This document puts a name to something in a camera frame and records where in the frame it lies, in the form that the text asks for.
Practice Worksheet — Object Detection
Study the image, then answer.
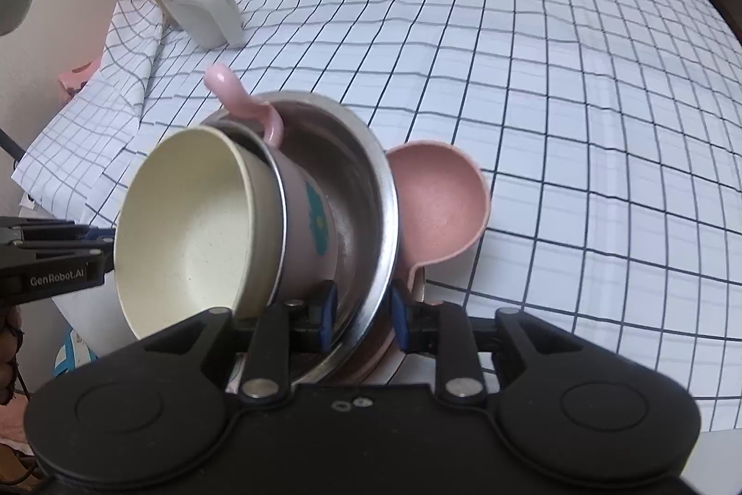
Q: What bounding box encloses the teal and white object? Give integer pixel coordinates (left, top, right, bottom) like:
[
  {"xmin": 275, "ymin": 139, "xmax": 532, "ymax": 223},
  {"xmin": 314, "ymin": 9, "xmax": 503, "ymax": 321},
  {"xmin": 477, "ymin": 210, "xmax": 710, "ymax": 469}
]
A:
[{"xmin": 53, "ymin": 328, "xmax": 99, "ymax": 379}]

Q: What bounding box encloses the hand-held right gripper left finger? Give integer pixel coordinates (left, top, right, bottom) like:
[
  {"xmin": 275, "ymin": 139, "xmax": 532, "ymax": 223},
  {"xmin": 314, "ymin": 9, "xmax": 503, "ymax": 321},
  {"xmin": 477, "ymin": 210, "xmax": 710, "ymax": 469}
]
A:
[{"xmin": 136, "ymin": 280, "xmax": 339, "ymax": 406}]

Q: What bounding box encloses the stainless steel bowl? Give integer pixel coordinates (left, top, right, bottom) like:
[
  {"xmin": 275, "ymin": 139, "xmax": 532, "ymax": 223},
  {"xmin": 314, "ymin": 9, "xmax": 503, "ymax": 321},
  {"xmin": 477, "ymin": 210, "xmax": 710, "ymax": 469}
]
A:
[{"xmin": 200, "ymin": 90, "xmax": 401, "ymax": 387}]

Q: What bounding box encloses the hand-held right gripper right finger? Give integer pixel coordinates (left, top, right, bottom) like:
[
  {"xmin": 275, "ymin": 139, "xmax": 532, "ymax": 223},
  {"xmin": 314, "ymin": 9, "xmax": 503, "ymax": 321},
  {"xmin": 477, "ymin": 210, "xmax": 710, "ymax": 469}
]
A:
[{"xmin": 390, "ymin": 283, "xmax": 588, "ymax": 408}]

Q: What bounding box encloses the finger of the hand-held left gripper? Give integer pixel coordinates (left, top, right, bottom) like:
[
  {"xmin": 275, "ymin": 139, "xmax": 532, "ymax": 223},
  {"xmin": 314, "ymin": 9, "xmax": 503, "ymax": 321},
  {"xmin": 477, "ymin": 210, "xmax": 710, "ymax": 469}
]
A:
[{"xmin": 0, "ymin": 217, "xmax": 116, "ymax": 248}]

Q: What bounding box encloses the white thermos jug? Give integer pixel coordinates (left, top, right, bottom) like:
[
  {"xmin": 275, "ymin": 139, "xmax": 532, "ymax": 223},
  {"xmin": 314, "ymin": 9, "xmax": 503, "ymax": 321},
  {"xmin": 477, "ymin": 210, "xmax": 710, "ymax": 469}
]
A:
[{"xmin": 158, "ymin": 0, "xmax": 248, "ymax": 49}]

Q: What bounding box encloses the pink bear-shaped plate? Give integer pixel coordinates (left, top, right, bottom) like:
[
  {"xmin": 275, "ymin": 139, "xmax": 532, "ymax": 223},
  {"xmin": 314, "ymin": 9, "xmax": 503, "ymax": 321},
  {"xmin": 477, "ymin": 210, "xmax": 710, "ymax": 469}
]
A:
[{"xmin": 333, "ymin": 141, "xmax": 493, "ymax": 386}]

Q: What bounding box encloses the pink plastic stool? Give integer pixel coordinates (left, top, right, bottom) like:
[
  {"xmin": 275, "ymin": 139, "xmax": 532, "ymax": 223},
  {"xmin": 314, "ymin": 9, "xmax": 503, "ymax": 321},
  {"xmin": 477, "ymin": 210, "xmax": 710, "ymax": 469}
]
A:
[{"xmin": 58, "ymin": 59, "xmax": 100, "ymax": 99}]

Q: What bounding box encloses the cream bowl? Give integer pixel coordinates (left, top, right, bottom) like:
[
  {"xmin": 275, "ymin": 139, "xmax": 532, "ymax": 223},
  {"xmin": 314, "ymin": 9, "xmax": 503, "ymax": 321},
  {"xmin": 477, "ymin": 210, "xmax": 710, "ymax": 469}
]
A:
[{"xmin": 114, "ymin": 127, "xmax": 288, "ymax": 343}]

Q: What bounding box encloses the person's left hand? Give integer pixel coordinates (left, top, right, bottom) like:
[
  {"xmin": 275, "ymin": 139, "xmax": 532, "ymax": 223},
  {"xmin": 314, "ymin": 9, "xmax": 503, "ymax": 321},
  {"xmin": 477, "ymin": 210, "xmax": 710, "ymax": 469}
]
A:
[{"xmin": 0, "ymin": 304, "xmax": 27, "ymax": 406}]

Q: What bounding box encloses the black white checked tablecloth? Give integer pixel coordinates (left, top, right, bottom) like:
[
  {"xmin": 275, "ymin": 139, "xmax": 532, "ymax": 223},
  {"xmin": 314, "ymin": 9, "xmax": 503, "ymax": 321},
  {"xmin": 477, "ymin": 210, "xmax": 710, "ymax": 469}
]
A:
[{"xmin": 12, "ymin": 0, "xmax": 742, "ymax": 435}]

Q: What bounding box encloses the pink bowl with handle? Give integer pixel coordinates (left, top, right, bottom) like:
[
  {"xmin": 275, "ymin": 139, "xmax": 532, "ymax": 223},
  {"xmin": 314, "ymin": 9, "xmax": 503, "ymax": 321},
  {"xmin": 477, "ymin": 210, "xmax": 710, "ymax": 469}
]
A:
[{"xmin": 204, "ymin": 64, "xmax": 340, "ymax": 308}]

